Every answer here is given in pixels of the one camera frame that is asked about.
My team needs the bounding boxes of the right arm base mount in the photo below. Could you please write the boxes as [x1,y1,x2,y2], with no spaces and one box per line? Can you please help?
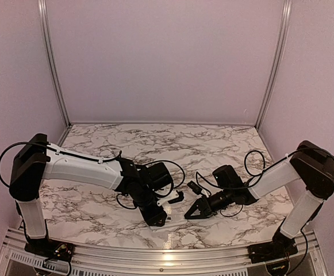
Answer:
[248,226,298,263]

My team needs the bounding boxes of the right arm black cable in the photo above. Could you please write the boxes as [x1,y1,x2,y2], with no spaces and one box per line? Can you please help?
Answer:
[195,150,334,218]

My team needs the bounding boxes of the left aluminium corner post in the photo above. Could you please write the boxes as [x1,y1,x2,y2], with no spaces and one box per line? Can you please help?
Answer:
[37,0,71,127]

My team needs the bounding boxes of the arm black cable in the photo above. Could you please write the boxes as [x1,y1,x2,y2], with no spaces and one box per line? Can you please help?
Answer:
[0,140,186,210]
[195,150,334,218]

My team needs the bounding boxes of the white remote control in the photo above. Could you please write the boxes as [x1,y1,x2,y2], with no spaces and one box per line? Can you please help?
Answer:
[164,213,186,228]

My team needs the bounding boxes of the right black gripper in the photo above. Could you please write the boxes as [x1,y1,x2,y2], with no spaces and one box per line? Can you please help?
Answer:
[184,187,233,219]

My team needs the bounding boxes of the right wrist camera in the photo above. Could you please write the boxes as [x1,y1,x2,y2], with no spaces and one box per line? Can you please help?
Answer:
[187,181,202,195]

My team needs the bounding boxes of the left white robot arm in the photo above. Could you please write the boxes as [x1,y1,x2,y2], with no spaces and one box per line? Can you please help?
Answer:
[9,133,178,256]

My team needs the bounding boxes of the right aluminium corner post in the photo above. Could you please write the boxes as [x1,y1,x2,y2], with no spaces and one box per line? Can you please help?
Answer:
[255,0,293,132]

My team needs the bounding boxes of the front aluminium rail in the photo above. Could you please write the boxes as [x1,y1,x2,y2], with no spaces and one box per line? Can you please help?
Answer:
[0,228,329,275]

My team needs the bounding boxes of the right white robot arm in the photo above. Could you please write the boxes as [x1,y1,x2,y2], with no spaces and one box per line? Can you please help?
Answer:
[185,140,334,258]

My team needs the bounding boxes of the aluminium corner post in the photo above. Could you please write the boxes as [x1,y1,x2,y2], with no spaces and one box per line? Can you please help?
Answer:
[37,0,71,127]
[255,0,293,132]

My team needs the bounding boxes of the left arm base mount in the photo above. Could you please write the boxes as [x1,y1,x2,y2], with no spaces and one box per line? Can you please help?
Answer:
[24,221,75,262]

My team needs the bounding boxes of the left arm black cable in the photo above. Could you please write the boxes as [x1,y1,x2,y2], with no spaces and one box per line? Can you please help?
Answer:
[0,140,186,210]

